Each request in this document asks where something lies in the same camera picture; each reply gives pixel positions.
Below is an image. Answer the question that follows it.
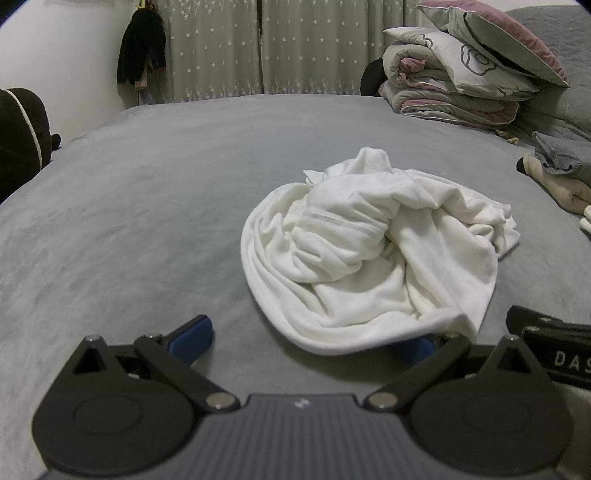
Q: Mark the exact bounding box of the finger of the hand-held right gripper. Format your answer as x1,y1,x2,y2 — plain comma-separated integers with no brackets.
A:
506,305,563,341

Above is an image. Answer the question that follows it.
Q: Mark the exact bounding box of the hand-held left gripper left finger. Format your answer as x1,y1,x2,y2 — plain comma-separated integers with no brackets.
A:
69,315,241,412

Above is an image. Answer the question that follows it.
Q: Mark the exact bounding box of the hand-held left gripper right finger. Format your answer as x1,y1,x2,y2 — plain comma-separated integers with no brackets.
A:
365,331,543,412

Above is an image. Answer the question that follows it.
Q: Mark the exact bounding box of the white t-shirt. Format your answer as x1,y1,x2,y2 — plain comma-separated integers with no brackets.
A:
240,147,522,357

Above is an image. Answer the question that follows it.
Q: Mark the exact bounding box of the folded beige garment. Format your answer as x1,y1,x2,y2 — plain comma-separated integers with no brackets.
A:
516,154,591,217

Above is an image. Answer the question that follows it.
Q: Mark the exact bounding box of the folded grey garment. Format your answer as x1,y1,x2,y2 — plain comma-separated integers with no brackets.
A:
531,130,591,176

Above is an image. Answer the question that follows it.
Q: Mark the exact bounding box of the grey quilted headboard cover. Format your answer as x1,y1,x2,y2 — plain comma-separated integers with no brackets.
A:
503,7,591,139

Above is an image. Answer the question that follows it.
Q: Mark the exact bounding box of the folded grey pink quilt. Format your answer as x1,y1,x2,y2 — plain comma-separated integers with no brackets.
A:
379,46,520,127

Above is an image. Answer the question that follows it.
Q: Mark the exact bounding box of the white flower-print pillow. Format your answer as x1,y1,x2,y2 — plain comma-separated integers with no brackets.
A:
384,8,541,100

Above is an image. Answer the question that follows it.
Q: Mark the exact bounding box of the black plush toy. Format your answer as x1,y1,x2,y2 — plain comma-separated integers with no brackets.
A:
0,88,62,204

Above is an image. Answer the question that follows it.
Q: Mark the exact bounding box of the black round object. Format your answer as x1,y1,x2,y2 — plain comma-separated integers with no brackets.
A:
360,59,386,97

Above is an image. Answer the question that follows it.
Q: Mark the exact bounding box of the purple grey pillow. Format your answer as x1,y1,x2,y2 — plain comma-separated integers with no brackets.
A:
416,0,570,88

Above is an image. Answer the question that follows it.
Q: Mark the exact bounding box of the black hanging jacket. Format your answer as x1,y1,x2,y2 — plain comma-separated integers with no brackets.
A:
115,0,168,90

